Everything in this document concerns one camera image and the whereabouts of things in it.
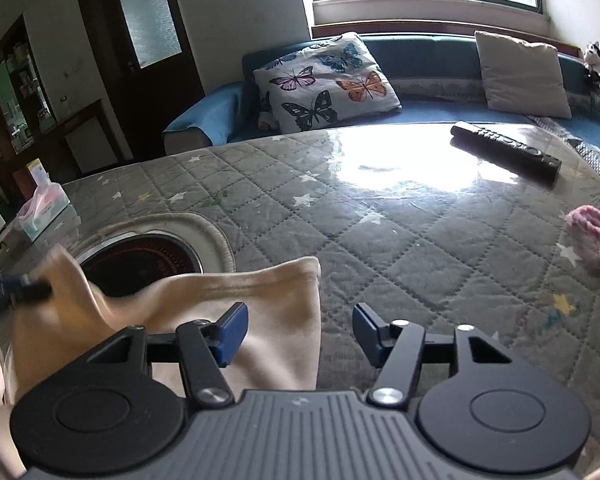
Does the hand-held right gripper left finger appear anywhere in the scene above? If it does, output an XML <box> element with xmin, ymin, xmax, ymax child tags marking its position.
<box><xmin>82</xmin><ymin>302</ymin><xmax>249</xmax><ymax>407</ymax></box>

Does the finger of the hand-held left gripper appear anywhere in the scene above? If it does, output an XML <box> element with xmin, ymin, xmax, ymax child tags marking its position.
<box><xmin>0</xmin><ymin>271</ymin><xmax>54</xmax><ymax>312</ymax></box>

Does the dark wooden display cabinet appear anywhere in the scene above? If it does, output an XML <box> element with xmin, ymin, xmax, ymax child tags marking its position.
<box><xmin>0</xmin><ymin>15</ymin><xmax>131</xmax><ymax>206</ymax></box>

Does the pink knitted cloth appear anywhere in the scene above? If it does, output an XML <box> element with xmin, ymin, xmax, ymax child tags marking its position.
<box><xmin>564</xmin><ymin>205</ymin><xmax>600</xmax><ymax>274</ymax></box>

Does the soft tissue pack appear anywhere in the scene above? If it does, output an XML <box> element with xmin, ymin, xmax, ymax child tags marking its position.
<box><xmin>14</xmin><ymin>182</ymin><xmax>72</xmax><ymax>241</ymax></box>

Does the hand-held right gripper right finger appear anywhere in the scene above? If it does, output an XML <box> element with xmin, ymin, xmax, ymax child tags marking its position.
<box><xmin>352</xmin><ymin>302</ymin><xmax>515</xmax><ymax>407</ymax></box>

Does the dark wooden glass door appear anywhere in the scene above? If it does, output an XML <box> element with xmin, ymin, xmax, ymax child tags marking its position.
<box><xmin>72</xmin><ymin>0</ymin><xmax>206</xmax><ymax>111</ymax></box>

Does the grey quilted star tablecloth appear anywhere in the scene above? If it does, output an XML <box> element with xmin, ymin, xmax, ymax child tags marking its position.
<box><xmin>0</xmin><ymin>125</ymin><xmax>600</xmax><ymax>480</ymax></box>

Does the round induction cooker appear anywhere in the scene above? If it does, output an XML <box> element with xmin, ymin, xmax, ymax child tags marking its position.
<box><xmin>74</xmin><ymin>230</ymin><xmax>204</xmax><ymax>302</ymax></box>

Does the butterfly print pillow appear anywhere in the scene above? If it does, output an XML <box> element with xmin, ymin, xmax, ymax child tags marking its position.
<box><xmin>252</xmin><ymin>31</ymin><xmax>402</xmax><ymax>135</ymax></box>

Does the black remote control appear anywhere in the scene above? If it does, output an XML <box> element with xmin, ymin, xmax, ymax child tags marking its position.
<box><xmin>450</xmin><ymin>121</ymin><xmax>564</xmax><ymax>182</ymax></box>

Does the black white cow plush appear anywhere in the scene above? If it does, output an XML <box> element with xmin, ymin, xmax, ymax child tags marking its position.
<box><xmin>582</xmin><ymin>41</ymin><xmax>600</xmax><ymax>87</ymax></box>

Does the yellow white box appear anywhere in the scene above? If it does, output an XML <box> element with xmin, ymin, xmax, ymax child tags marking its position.
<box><xmin>26</xmin><ymin>159</ymin><xmax>51</xmax><ymax>196</ymax></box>

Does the plain white pillow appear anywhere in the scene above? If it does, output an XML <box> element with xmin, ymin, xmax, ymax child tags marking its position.
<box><xmin>474</xmin><ymin>30</ymin><xmax>574</xmax><ymax>120</ymax></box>

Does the cream cloth garment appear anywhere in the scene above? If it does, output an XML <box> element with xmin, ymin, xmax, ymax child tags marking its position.
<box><xmin>7</xmin><ymin>245</ymin><xmax>323</xmax><ymax>411</ymax></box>

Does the grey knitted blanket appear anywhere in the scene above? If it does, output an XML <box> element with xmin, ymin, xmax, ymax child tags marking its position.
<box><xmin>527</xmin><ymin>114</ymin><xmax>600</xmax><ymax>184</ymax></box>

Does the blue sofa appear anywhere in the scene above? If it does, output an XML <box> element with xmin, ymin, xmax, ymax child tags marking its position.
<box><xmin>162</xmin><ymin>32</ymin><xmax>600</xmax><ymax>171</ymax></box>

